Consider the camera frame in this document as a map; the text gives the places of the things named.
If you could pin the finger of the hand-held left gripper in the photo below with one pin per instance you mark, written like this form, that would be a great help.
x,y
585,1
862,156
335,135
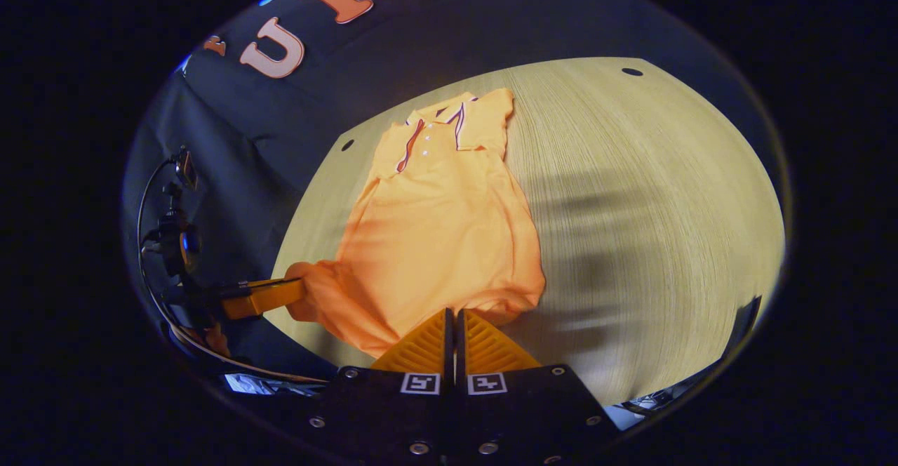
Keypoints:
x,y
263,297

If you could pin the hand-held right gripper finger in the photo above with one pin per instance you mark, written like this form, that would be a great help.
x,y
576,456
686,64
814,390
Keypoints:
x,y
461,354
448,354

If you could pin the orange T-shirt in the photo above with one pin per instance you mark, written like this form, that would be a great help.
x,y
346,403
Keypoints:
x,y
435,227

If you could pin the pale crumpled sheet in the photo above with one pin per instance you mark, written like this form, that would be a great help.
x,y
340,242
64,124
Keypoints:
x,y
249,384

